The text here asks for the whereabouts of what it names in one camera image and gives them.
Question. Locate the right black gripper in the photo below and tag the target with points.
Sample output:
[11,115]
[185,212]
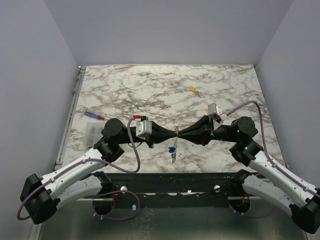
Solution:
[211,129]

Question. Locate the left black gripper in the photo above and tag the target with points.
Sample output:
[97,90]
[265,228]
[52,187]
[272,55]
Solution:
[159,134]

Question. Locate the blue key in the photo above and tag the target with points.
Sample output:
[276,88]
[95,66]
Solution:
[172,150]

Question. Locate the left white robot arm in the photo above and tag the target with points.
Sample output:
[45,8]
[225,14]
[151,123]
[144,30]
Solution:
[42,196]

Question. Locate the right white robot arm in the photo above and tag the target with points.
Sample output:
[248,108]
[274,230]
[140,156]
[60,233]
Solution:
[295,196]

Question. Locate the clear plastic screw box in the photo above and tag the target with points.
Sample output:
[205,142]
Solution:
[93,133]

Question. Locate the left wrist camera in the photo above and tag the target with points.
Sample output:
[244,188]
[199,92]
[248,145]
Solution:
[141,128]

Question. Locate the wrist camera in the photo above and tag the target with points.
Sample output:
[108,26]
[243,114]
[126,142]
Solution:
[141,128]
[214,112]

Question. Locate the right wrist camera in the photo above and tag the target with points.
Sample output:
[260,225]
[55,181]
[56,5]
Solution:
[214,112]

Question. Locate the yellow handled screwdriver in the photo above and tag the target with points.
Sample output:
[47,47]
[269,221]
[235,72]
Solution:
[193,90]

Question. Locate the blue handled screwdriver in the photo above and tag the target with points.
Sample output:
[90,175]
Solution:
[93,115]

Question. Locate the black mounting rail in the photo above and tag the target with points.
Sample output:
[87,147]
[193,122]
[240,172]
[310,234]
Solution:
[173,190]

